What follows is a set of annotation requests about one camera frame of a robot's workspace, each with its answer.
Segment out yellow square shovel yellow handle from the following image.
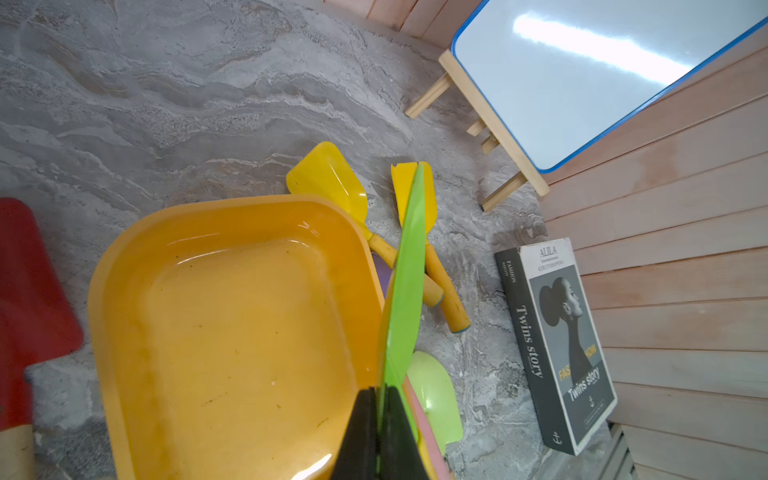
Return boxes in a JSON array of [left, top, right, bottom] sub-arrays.
[[390, 160, 472, 334]]

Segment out light green shovel wooden handle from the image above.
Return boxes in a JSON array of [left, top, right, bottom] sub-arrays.
[[407, 351, 464, 456]]

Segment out yellow plastic storage box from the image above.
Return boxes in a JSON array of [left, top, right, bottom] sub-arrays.
[[88, 195, 387, 479]]

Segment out white board blue frame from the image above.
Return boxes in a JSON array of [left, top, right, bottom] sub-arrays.
[[450, 0, 767, 173]]

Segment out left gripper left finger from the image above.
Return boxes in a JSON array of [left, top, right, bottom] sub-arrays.
[[331, 388, 377, 480]]

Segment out purple shovel pink handle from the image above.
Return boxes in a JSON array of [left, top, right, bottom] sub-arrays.
[[372, 253, 392, 297]]

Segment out green pointed shovel yellow handle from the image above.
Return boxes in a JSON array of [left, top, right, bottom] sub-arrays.
[[377, 165, 426, 447]]

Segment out wooden easel stand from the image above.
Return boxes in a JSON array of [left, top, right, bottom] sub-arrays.
[[405, 49, 550, 212]]

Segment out yellow scoop shovel yellow handle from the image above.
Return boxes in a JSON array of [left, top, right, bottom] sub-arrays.
[[286, 141, 450, 307]]

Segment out Twins story book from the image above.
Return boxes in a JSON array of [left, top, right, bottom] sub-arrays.
[[494, 238, 618, 456]]

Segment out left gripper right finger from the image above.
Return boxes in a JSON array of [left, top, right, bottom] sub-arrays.
[[379, 386, 428, 480]]

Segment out red square shovel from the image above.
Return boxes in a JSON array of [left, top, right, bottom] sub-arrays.
[[0, 197, 85, 480]]

